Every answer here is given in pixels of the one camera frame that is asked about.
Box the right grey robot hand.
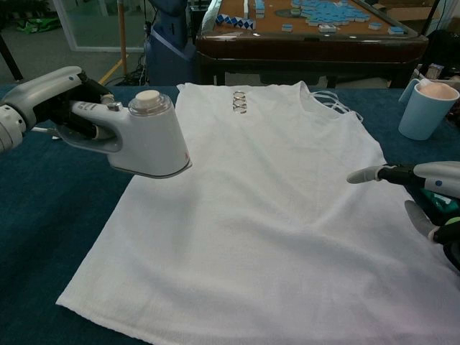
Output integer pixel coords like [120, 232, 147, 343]
[346, 160, 460, 249]

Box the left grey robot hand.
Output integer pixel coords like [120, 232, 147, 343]
[0, 66, 115, 141]

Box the white handheld garment steamer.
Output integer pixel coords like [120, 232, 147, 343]
[53, 90, 193, 179]

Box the teal wet wipes pack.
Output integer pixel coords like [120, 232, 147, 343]
[418, 187, 460, 219]

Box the light blue cup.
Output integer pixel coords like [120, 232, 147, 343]
[397, 78, 460, 141]

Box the orange wooden pole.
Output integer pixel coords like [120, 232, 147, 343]
[118, 0, 129, 71]

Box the dark blue tablecloth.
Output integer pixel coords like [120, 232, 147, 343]
[0, 83, 460, 345]

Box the cardboard box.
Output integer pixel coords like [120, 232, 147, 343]
[373, 0, 452, 22]

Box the brown mahjong table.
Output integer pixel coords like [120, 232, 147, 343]
[195, 0, 431, 89]

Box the white sleeveless top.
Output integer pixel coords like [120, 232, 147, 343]
[55, 80, 460, 345]

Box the heap of blue mahjong tiles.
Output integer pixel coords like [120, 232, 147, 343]
[275, 0, 366, 27]

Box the blue white snake puzzle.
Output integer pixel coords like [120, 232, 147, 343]
[214, 13, 257, 30]

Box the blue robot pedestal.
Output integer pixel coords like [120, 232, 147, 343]
[143, 0, 198, 86]

